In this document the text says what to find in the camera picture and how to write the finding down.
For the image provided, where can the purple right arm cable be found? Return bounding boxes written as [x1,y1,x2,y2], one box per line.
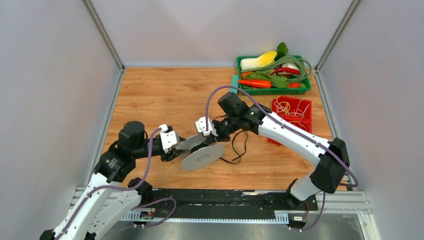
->
[204,85,360,232]

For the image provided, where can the green toy lettuce leaf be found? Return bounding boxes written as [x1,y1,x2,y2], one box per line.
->
[241,72,289,89]

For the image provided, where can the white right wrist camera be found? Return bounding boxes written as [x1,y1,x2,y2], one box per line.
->
[195,116,218,137]

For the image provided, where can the green toy long beans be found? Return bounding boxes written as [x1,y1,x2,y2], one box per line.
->
[237,55,312,84]

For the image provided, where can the white perforated cable spool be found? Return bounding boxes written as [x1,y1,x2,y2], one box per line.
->
[176,134,226,171]

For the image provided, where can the white toy mushroom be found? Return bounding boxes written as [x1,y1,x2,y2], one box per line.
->
[277,62,300,78]

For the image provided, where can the red plastic cable bin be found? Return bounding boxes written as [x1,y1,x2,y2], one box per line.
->
[271,96,312,133]

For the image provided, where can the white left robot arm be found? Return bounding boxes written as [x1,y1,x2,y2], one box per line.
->
[39,121,182,240]

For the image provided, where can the teal rectangular box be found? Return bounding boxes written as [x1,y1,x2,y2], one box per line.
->
[229,75,239,95]

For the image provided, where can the yellow thin wires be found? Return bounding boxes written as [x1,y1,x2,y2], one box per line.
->
[273,96,312,133]

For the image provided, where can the white thin wires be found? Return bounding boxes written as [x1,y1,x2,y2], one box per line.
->
[274,97,311,119]

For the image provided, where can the green toy leafy sprig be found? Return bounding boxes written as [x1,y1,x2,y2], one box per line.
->
[274,42,289,62]

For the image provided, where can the small orange toy carrot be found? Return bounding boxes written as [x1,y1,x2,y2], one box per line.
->
[288,82,302,89]

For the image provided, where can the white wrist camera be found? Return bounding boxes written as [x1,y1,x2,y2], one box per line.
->
[195,116,218,137]
[159,124,181,153]

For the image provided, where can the toy napa cabbage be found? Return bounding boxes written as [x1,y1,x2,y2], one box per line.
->
[240,50,278,71]

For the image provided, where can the red toy chili pepper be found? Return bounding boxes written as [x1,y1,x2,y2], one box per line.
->
[271,67,300,75]

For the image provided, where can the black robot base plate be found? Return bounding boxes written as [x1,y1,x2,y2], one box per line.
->
[137,188,319,221]

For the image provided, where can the green plastic vegetable tray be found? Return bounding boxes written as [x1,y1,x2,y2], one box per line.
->
[238,55,312,96]

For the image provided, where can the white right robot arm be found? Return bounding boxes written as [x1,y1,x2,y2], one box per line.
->
[210,92,350,210]

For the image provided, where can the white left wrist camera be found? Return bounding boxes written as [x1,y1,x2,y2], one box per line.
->
[159,124,181,153]

